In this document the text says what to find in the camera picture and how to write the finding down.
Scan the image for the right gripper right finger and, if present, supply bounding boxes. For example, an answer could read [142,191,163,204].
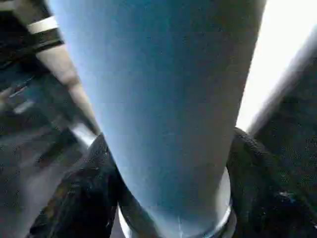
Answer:
[225,127,317,238]

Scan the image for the white plastic table top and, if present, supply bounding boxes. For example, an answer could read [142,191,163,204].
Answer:
[235,0,317,136]

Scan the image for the white plastic table leg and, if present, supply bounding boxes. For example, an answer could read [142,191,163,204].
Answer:
[47,0,269,238]

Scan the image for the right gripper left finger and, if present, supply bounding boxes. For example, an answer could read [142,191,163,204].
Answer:
[28,133,122,238]

